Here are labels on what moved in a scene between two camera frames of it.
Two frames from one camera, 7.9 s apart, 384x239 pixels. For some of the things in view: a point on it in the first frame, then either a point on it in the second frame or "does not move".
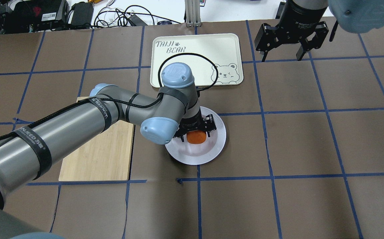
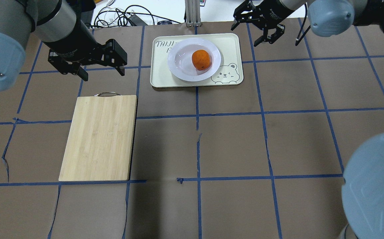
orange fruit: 196,136 → 201,59
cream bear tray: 215,59 does not move
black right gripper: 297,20 → 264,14
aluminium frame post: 193,13 does not move
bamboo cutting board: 107,158 does not move
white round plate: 201,153 → 193,59
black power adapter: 82,15 does not move
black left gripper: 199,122 → 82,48
